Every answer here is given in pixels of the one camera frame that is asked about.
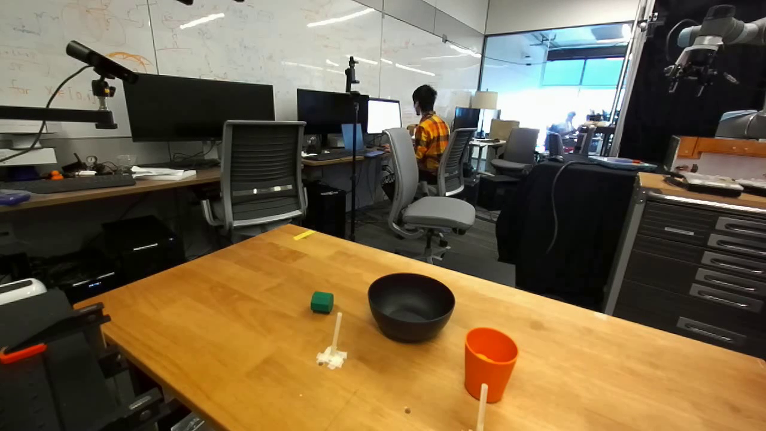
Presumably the white stick on tape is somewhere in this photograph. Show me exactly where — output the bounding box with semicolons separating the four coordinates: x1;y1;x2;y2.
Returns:
315;314;348;368

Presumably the person in orange shirt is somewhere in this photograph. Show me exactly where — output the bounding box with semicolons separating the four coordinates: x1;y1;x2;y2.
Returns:
412;85;449;182

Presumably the green cube block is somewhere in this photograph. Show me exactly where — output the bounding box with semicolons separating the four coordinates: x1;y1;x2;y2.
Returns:
311;293;334;314

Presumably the black bowl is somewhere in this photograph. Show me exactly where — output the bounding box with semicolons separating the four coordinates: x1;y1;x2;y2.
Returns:
369;273;454;343

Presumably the grey office chair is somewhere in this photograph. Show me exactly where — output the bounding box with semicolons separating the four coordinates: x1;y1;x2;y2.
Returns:
386;128;477;264

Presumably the black tripod stand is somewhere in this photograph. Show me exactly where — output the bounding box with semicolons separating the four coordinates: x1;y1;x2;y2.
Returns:
344;55;358;239

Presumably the orange plastic cup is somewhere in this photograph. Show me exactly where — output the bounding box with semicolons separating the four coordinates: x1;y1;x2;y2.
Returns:
464;329;519;405

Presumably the black draped table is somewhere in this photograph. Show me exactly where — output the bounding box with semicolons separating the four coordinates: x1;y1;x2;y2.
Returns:
496;161;637;312

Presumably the grey drawer cabinet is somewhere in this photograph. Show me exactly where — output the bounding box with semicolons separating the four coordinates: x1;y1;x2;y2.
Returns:
606;172;766;358

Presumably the mesh back office chair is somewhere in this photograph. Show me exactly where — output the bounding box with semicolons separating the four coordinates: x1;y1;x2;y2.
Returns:
202;119;308;234

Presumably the black computer monitor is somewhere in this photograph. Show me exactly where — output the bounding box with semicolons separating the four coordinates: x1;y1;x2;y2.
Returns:
124;74;276;141

